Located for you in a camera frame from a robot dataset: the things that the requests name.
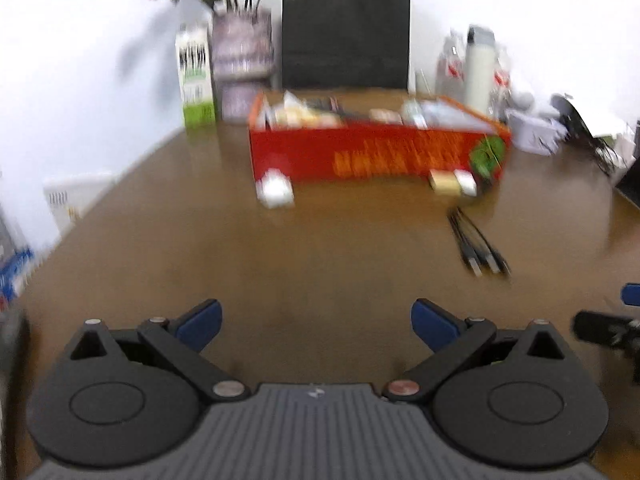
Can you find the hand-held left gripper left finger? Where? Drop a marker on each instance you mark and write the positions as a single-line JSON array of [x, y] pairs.
[[200, 322]]

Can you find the black paper bag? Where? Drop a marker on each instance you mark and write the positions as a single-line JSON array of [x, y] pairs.
[[345, 35]]

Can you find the yellow food packet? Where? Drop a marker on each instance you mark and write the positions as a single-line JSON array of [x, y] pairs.
[[310, 119]]

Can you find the brown wooden desktop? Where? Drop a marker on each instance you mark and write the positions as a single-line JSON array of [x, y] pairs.
[[300, 260]]

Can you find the purple patterned wrapped vase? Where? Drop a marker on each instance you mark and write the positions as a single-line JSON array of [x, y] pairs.
[[240, 55]]

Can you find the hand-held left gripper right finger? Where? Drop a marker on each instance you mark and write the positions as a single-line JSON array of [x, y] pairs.
[[435, 327]]

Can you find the white tissue pack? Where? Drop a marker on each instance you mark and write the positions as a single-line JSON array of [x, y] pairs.
[[414, 112]]

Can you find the white thermos bottle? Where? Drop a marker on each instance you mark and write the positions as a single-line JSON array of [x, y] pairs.
[[479, 75]]

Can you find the small white box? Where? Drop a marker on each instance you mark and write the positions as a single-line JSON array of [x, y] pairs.
[[466, 183]]

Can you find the white green drink carton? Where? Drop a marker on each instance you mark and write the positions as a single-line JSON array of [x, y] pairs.
[[195, 75]]

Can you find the pinkish small packet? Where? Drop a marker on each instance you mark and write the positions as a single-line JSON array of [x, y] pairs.
[[385, 116]]

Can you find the blue white clutter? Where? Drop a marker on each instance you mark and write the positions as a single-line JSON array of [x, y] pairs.
[[15, 272]]

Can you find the white storage box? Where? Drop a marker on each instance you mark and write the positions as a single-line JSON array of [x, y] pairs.
[[75, 200]]

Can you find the small beige box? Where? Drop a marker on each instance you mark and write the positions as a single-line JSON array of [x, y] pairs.
[[442, 182]]

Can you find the white round speaker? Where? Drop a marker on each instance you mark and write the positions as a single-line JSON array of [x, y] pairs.
[[524, 97]]

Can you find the clear plastic water bottle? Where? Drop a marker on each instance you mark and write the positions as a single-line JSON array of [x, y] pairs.
[[450, 70], [501, 85]]

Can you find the white plastic bag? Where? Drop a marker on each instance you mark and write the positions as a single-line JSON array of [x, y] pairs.
[[535, 132]]

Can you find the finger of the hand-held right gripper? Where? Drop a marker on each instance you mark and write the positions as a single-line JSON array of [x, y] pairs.
[[597, 327], [632, 294]]

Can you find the red cardboard box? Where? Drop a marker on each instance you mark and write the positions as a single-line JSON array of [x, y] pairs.
[[375, 155]]

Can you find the white plastic packet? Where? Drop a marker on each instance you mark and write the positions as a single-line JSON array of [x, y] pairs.
[[285, 105]]

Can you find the small white packet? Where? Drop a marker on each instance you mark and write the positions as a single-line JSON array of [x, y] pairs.
[[275, 190]]

